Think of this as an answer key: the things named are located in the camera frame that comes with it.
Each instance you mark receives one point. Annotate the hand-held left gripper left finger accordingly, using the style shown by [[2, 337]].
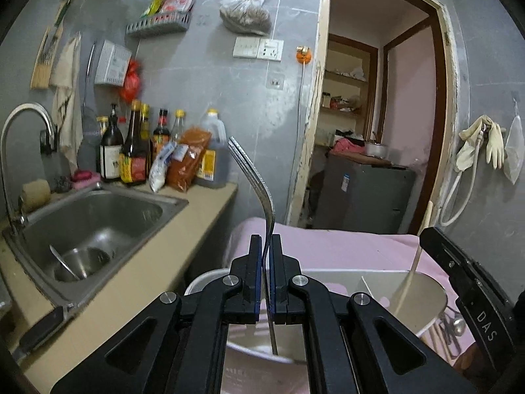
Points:
[[257, 283]]

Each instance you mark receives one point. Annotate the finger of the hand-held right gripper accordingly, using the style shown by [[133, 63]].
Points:
[[441, 250]]

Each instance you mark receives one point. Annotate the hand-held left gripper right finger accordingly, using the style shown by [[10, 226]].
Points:
[[274, 283]]

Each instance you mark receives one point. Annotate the wooden chopstick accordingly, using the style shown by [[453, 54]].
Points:
[[414, 262], [366, 285]]

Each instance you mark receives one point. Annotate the white plastic utensil holder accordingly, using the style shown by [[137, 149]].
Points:
[[348, 283]]

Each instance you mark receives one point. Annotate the metal fork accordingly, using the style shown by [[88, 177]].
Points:
[[266, 201]]

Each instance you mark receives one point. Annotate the metal spoon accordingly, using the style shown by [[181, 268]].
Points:
[[458, 326]]

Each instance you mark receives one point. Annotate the pink floral blanket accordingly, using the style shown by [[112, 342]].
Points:
[[348, 250]]

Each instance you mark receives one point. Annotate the beige kitchen counter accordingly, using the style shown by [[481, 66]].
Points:
[[164, 262]]

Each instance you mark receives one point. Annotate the grey cabinet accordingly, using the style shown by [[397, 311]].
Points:
[[361, 197]]

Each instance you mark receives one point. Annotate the cream rubber gloves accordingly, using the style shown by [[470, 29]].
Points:
[[494, 143]]

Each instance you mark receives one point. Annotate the metal pot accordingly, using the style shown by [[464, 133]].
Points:
[[375, 150]]

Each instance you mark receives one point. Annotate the hanging translucent plastic bag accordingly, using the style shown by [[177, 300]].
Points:
[[514, 147]]

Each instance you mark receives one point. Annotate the pink cloth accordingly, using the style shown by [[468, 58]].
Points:
[[348, 146]]

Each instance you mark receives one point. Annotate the orange packet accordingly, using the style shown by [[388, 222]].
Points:
[[188, 160]]

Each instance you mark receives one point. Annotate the dark oil jug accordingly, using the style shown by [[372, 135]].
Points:
[[215, 147]]

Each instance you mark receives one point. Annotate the white packet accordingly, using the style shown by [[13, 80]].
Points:
[[162, 168]]

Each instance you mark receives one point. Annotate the stainless steel sink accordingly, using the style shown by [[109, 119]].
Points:
[[102, 221]]

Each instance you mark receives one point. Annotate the stainless steel bowl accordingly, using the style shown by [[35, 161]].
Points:
[[90, 260]]

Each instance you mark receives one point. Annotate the wooden shelf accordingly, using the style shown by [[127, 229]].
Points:
[[371, 90]]

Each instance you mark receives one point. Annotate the clear bottle yellow cap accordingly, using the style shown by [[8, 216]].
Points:
[[178, 127]]

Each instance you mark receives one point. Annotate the large soy sauce bottle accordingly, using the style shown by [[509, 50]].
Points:
[[133, 156]]

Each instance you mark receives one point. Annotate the dark bottle red label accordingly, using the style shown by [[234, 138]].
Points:
[[161, 131]]

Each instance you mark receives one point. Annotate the dark bottle yellow cap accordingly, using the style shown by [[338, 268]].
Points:
[[144, 123]]

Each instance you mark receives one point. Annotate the dark pump bottle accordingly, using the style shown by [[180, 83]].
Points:
[[110, 152]]

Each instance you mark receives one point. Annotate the metal ladle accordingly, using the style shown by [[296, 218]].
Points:
[[61, 258]]

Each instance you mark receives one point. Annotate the pink sponge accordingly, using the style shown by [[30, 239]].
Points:
[[84, 176]]

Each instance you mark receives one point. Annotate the steel wool scrubber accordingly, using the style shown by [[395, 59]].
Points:
[[62, 184]]

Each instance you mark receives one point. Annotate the metal skimmer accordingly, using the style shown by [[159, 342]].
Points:
[[91, 131]]

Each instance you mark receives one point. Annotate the red plastic bag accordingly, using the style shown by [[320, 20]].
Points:
[[130, 82]]

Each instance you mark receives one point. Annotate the yellow loofah sponge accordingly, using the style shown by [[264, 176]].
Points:
[[36, 195]]

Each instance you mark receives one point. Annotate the beige hanging towel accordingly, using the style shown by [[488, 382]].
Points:
[[67, 102]]

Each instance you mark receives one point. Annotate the hanging clear plastic bag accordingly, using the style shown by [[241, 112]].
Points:
[[245, 10]]

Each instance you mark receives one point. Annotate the chrome faucet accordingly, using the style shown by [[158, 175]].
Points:
[[24, 111]]

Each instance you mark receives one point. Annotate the red packet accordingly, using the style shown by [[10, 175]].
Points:
[[176, 4]]

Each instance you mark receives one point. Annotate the green yellow packet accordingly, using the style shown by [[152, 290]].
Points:
[[152, 6]]

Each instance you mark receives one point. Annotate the bamboo brush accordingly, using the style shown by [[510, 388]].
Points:
[[44, 61]]

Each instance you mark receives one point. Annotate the wooden door frame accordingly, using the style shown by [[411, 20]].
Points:
[[308, 139]]

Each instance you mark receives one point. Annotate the small white wall outlet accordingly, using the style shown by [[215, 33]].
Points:
[[275, 82]]

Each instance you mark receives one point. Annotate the orange wall hook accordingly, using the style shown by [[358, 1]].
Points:
[[303, 55]]

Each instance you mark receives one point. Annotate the white wall switch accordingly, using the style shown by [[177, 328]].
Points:
[[246, 47]]

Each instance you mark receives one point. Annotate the white slotted wall box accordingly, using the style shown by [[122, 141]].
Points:
[[113, 63]]

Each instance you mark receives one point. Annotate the grey wall rack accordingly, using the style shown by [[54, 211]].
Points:
[[158, 24]]

